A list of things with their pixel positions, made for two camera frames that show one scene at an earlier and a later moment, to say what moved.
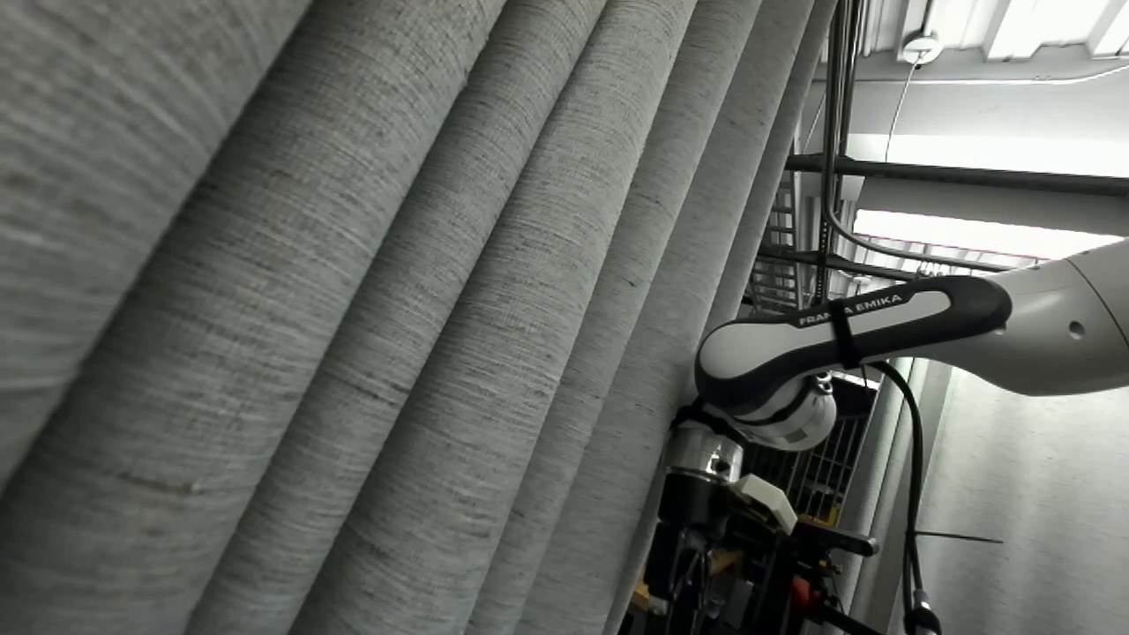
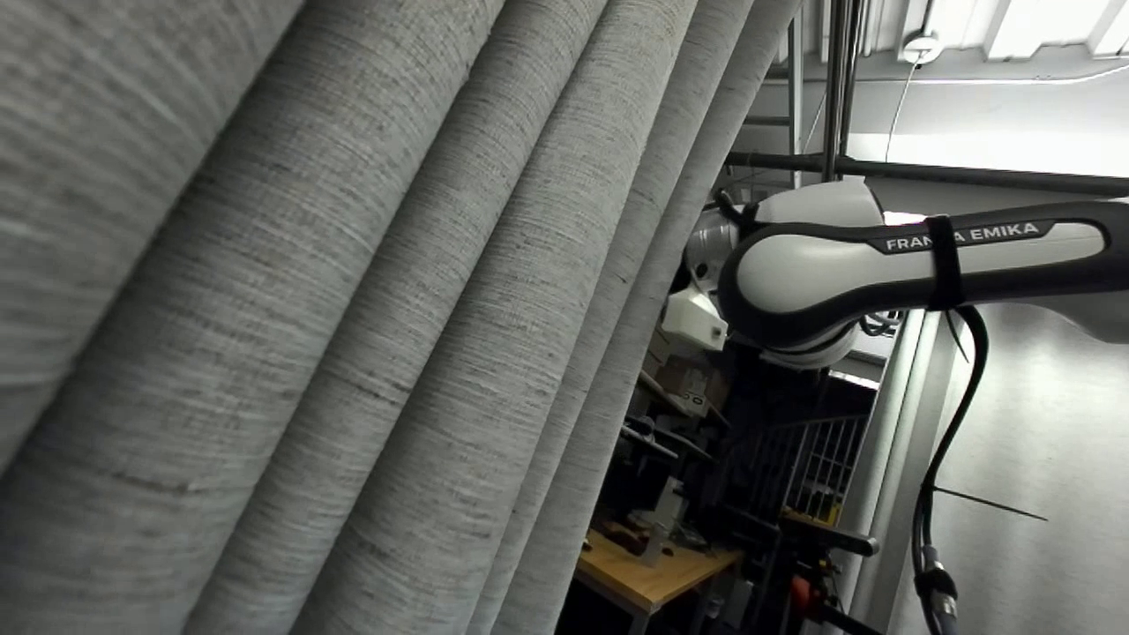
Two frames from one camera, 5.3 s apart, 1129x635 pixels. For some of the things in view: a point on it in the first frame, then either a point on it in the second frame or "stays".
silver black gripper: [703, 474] -> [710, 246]
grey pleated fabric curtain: [372, 317] stays
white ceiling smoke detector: [923, 50] stays
